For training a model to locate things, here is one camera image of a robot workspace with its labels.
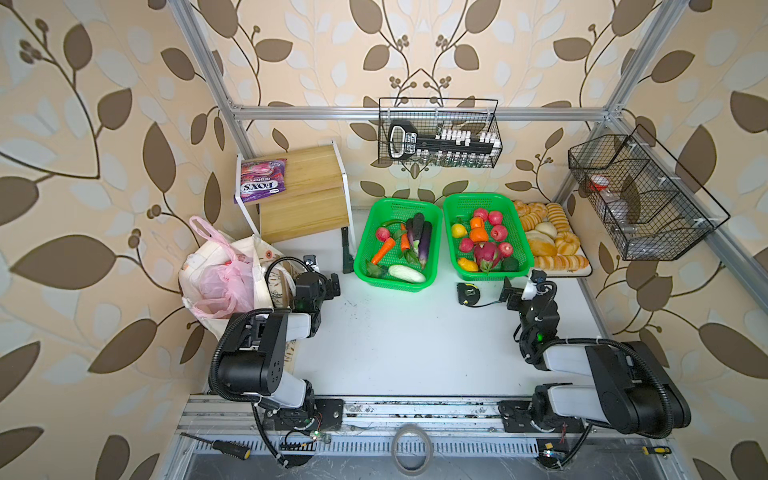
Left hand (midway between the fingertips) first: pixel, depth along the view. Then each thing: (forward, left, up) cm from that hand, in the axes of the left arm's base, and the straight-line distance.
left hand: (319, 273), depth 94 cm
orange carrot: (+15, -21, -4) cm, 26 cm away
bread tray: (+16, -80, -3) cm, 82 cm away
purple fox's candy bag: (+12, +13, +28) cm, 33 cm away
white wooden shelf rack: (+26, +5, +8) cm, 28 cm away
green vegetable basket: (+28, -17, 0) cm, 33 cm away
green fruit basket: (+32, -48, -1) cm, 57 cm away
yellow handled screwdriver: (-45, +15, -7) cm, 48 cm away
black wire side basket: (+3, -88, +29) cm, 92 cm away
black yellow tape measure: (-4, -47, -4) cm, 48 cm away
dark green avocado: (+6, -62, 0) cm, 62 cm away
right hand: (-4, -63, +3) cm, 63 cm away
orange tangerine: (+18, -53, -1) cm, 56 cm away
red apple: (+20, -61, -1) cm, 64 cm away
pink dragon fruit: (+7, -54, +2) cm, 54 cm away
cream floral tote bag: (-10, +8, +12) cm, 18 cm away
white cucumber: (+2, -28, -2) cm, 28 cm away
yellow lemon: (+21, -47, -2) cm, 51 cm away
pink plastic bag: (-13, +17, +16) cm, 27 cm away
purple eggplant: (+19, -32, 0) cm, 37 cm away
